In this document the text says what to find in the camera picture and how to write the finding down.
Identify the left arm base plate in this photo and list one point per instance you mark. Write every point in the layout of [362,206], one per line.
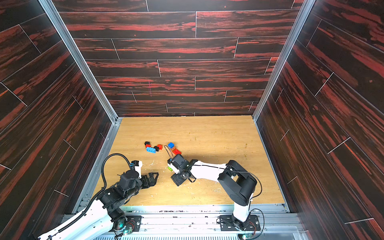
[129,224]

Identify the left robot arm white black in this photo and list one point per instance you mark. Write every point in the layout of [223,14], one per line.
[104,212]

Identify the blue square lego brick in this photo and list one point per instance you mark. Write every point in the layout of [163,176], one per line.
[171,145]

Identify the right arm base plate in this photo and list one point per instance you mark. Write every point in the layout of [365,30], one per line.
[228,223]

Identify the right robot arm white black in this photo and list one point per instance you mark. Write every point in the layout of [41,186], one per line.
[238,183]

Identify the aluminium front rail frame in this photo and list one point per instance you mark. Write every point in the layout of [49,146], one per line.
[202,223]

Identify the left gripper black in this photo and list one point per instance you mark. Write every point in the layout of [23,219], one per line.
[153,181]

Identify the light blue long lego brick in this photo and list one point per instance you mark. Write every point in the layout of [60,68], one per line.
[151,150]

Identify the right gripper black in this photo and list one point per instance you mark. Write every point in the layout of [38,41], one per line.
[178,179]

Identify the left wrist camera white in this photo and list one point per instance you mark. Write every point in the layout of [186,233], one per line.
[138,167]

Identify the red long lego brick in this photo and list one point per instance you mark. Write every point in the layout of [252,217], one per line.
[176,152]

